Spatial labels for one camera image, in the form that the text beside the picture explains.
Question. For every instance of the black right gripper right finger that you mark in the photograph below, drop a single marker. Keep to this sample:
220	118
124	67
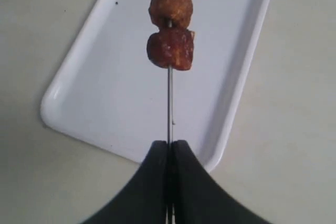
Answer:
197	198

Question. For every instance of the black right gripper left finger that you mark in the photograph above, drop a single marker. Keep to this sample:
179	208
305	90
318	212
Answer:
142	199

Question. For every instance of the brown meatball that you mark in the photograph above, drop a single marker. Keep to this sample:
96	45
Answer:
171	47
179	12

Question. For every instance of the thin metal skewer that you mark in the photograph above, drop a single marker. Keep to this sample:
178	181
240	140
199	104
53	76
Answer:
170	209

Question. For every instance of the white rectangular plastic tray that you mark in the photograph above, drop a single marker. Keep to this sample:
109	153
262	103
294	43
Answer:
108	94

